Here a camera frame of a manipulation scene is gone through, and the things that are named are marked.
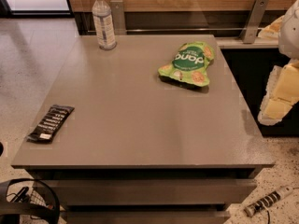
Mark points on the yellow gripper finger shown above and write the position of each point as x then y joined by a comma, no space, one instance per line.
271,31
282,93

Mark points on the clear plastic water bottle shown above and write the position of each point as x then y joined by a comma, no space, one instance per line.
103,23

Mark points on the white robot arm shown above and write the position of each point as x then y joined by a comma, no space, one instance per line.
288,36

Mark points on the black rxbar chocolate bar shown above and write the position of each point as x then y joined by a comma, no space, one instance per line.
51,123

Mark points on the green snack chip bag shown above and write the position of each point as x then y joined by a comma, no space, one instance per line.
190,64

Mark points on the grey drawer cabinet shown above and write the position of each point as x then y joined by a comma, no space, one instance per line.
136,150

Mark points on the right metal bracket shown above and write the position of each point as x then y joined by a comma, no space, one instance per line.
249,32

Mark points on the metal bracket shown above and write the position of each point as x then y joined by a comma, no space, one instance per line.
117,8
249,32

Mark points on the left metal bracket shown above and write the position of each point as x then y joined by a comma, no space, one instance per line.
117,8

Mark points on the black wire basket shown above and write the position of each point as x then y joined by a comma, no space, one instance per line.
30,198

